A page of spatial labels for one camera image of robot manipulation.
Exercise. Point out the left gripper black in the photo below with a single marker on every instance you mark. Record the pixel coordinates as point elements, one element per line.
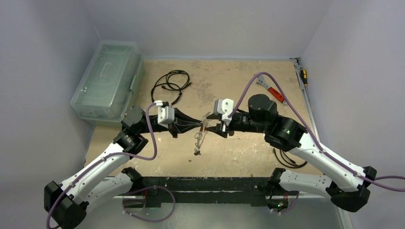
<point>186,123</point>

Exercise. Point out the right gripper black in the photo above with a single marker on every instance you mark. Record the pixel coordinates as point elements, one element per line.
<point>222,124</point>

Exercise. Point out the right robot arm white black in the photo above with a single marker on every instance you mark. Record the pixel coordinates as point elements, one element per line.
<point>344,183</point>

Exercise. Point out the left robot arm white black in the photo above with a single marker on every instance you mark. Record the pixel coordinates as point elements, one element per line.
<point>68,202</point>

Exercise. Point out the clear plastic storage box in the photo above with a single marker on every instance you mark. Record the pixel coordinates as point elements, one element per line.
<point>110,84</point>

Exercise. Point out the yellow black screwdriver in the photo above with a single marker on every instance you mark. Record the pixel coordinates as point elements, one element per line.
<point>304,78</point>

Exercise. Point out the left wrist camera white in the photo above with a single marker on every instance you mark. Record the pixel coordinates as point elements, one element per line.
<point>166,113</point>

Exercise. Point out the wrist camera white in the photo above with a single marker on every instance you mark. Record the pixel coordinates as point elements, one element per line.
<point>223,108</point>
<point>166,113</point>

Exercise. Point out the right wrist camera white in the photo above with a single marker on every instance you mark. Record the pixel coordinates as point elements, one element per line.
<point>223,108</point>

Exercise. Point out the red handled adjustable wrench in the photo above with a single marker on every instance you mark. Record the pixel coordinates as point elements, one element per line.
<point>261,81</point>

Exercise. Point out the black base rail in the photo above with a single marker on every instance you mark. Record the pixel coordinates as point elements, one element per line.
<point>255,191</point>

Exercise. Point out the aluminium frame rail right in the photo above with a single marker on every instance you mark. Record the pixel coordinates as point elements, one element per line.
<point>312,126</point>

